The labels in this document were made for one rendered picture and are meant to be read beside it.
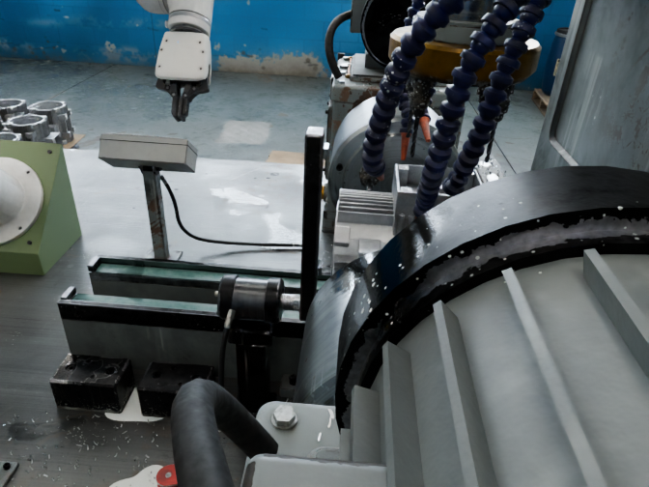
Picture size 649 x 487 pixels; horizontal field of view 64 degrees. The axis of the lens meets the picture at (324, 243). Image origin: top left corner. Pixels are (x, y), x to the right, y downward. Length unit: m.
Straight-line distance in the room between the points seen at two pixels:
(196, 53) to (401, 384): 0.99
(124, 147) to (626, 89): 0.83
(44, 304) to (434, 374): 1.02
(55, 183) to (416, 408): 1.12
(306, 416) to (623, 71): 0.56
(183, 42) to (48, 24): 6.02
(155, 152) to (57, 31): 6.06
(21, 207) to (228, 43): 5.31
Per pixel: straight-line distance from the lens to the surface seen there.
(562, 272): 0.17
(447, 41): 0.64
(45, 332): 1.06
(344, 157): 0.96
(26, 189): 1.24
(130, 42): 6.74
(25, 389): 0.97
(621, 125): 0.72
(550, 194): 0.19
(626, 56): 0.74
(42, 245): 1.21
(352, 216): 0.73
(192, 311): 0.83
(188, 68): 1.10
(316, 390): 0.44
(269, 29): 6.27
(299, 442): 0.35
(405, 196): 0.70
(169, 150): 1.05
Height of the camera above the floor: 1.44
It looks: 31 degrees down
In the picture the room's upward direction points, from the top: 3 degrees clockwise
